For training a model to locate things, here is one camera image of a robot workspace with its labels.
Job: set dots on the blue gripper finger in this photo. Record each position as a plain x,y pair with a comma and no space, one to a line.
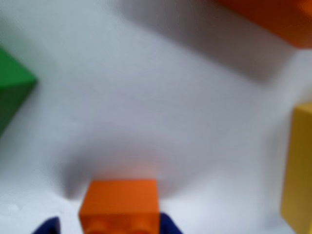
168,225
50,226

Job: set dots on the orange 2x2 block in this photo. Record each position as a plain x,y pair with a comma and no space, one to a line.
119,202

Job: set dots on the yellow 2x4 block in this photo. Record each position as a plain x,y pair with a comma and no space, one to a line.
299,170

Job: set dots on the green 2x4 block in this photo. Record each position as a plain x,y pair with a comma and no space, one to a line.
12,80

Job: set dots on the orange 2x4 block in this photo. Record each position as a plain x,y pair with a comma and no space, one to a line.
268,14

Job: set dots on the white paper sheet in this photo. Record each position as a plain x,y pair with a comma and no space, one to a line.
146,97

